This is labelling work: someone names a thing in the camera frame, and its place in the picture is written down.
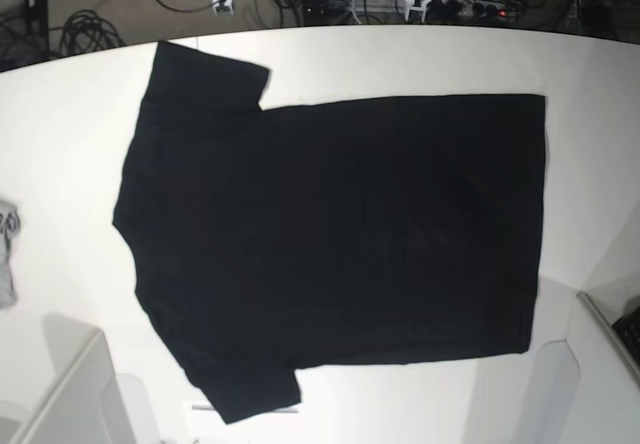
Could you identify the white partition lower right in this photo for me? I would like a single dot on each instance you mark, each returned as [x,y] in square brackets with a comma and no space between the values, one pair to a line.
[585,388]

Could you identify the grey cloth at left edge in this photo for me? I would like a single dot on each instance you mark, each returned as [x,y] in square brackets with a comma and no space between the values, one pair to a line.
[10,228]

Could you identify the black T-shirt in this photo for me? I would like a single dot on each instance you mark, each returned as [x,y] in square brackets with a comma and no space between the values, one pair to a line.
[392,230]

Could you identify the black keyboard at right edge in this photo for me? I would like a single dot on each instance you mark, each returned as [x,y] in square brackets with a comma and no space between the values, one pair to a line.
[627,329]

